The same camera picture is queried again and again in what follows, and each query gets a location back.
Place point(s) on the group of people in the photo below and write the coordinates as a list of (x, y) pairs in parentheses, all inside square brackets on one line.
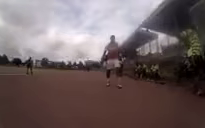
[(148, 71)]

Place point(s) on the red-brown track ground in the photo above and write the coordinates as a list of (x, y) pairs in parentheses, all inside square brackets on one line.
[(73, 103)]

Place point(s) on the dark grandstand building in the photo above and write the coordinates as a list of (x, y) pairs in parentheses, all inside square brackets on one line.
[(170, 20)]

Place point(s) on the row of trees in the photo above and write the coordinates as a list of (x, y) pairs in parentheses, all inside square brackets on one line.
[(0, 59)]

